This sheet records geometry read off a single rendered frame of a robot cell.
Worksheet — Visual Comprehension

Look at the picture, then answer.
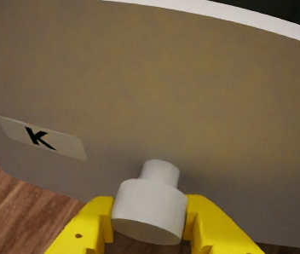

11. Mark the grey drawer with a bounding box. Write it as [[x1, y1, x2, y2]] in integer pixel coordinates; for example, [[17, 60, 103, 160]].
[[0, 0, 300, 247]]

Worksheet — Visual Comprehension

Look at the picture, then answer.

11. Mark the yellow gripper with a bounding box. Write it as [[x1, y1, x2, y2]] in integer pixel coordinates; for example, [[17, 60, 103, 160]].
[[44, 194, 265, 254]]

